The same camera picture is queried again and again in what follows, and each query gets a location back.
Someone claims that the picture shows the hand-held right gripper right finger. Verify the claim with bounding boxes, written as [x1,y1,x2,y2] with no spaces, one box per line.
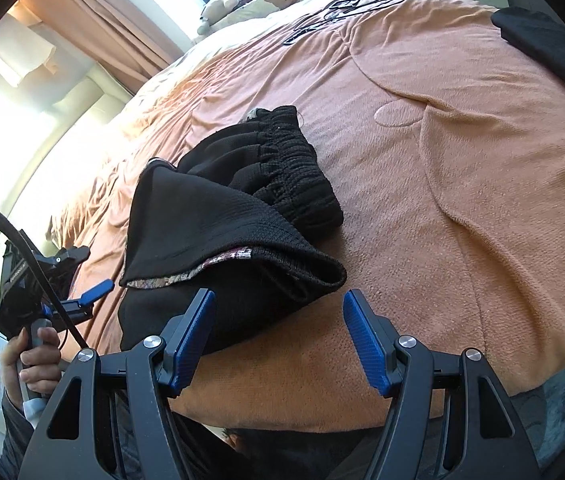
[342,288,543,480]

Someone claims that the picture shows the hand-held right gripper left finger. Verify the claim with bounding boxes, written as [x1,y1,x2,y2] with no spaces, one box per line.
[17,287,217,480]

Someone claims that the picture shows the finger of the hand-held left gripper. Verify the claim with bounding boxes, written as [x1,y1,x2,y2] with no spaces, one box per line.
[62,279,115,312]
[55,309,94,326]

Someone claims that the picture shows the black pants with bear-print lining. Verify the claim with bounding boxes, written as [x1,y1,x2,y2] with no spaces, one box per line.
[118,105,349,354]

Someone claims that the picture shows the person's left forearm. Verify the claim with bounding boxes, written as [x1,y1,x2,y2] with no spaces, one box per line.
[0,389,39,463]

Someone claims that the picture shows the flat folded black pants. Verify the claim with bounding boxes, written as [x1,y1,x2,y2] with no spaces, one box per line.
[491,6,565,120]

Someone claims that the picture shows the person's left hand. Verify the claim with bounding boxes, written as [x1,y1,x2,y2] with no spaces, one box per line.
[0,327,63,402]

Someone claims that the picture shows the orange blanket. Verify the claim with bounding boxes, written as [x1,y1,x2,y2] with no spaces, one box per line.
[45,0,565,435]

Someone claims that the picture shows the cream padded headboard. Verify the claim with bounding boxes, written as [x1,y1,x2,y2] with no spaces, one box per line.
[0,74,129,288]

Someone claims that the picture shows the grey-blue fluffy rug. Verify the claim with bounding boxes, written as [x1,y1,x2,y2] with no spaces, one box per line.
[509,345,565,471]

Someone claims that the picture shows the pink curtain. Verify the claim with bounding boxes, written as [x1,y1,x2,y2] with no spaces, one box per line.
[44,0,204,97]

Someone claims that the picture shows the white plush dog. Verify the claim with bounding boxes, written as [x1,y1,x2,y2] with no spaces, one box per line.
[196,0,246,37]

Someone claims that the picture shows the black braided cable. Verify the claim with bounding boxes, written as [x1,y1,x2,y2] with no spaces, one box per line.
[0,189,91,352]

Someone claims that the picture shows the black cables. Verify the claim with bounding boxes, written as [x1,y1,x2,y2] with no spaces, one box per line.
[282,0,411,47]

